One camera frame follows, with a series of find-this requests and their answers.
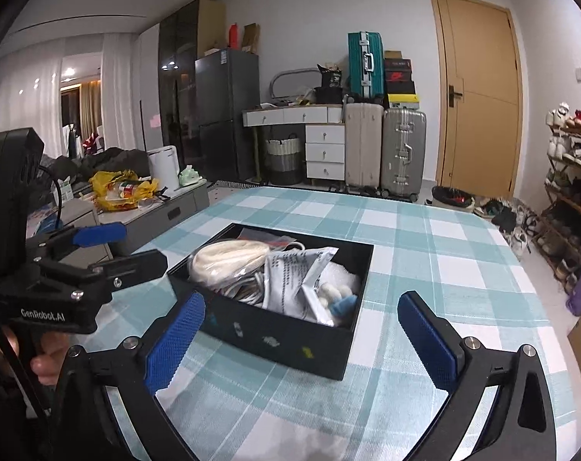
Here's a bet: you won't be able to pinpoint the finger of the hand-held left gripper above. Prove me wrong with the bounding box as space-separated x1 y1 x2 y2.
26 222 128 260
36 249 169 295

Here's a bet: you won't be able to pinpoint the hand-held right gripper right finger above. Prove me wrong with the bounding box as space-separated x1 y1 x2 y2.
397 290 557 461

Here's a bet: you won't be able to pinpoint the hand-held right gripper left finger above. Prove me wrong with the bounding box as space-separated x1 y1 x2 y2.
55 290 207 461

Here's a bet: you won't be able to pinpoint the cream rope coil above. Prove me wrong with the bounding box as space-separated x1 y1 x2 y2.
189 239 271 294

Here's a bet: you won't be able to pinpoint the black cardboard box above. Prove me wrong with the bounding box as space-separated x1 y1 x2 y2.
167 222 375 381

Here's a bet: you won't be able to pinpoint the white and blue plush keychain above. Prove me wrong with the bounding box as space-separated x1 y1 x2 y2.
316 281 359 318

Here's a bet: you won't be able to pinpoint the white bubble wrap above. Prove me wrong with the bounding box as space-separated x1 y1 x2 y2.
326 262 363 294

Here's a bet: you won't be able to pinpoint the white printed plastic packet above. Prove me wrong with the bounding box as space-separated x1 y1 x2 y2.
264 246 353 330

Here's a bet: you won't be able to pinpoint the red and white glue packet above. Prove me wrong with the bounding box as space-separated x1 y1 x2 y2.
237 228 296 250

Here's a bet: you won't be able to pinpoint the person's left hand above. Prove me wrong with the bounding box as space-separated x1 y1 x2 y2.
5 331 73 387

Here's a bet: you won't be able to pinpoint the grey low cabinet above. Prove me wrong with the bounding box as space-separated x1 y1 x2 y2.
26 180 210 270

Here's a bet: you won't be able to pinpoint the yellow plastic bag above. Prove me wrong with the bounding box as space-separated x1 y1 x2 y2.
89 169 161 212

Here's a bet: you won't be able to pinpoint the dark clothes pile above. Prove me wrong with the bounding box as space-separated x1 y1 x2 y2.
41 146 149 188

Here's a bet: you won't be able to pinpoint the pale green pouch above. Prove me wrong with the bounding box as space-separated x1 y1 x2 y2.
177 164 205 187

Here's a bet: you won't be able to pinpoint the white curtain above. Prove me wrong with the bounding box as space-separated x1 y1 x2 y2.
101 33 142 152

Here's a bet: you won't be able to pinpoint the shoes on floor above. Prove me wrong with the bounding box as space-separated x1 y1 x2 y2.
432 185 541 255

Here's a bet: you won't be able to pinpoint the black glass cabinet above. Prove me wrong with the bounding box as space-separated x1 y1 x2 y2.
158 0 200 169

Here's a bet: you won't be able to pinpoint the grey refrigerator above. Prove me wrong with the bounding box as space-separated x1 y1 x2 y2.
194 49 261 183

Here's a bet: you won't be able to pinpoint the grey and white laundry basket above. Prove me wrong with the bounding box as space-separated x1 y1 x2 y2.
264 137 301 186

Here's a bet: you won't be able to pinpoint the silver suitcase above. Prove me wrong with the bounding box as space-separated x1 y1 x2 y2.
381 107 427 201

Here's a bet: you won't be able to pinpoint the beige suitcase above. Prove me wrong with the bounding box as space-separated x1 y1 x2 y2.
343 96 384 195

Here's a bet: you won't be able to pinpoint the wooden shoe rack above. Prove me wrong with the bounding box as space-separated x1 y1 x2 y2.
542 103 581 294

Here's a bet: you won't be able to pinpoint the white drawer desk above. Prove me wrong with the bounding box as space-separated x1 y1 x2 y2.
242 104 346 183

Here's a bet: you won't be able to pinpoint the oval mirror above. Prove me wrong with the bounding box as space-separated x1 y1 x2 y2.
270 68 322 104

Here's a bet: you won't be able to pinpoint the yellow wooden door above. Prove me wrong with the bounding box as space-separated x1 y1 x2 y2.
429 0 526 200

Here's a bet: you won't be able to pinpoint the stack of shoe boxes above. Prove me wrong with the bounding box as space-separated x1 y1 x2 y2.
383 50 422 109

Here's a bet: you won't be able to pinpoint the black paper bag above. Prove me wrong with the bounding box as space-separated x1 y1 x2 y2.
316 63 344 104

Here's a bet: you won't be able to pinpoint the teal suitcase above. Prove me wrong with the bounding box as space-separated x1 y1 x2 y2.
348 31 384 104

